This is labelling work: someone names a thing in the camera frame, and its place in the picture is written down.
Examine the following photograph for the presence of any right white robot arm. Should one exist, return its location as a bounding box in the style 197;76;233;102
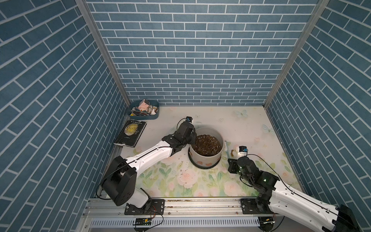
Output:
228;156;361;232

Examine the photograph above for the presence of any green circuit board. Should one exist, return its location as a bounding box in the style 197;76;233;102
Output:
133;218;152;227

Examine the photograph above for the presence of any white ceramic pot with soil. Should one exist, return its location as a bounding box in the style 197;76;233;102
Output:
188;127;224;164

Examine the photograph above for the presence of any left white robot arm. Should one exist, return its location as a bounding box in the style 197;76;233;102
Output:
100;117;197;208

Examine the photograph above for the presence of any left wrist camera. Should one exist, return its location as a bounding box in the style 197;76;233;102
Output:
185;117;193;124

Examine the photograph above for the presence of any floral table mat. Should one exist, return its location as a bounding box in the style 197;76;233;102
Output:
121;106;301;198

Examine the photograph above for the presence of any black Moon and Sixpence book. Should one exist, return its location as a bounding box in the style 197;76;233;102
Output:
114;119;147;148

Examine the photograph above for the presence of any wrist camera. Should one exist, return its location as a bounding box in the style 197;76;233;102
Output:
236;146;248;159
185;117;193;124

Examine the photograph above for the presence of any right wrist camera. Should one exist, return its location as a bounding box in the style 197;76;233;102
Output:
236;146;248;159

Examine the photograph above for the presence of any teal plastic storage bin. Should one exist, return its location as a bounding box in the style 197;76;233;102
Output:
126;99;160;120

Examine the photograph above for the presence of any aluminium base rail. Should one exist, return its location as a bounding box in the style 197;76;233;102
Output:
75;197;319;232

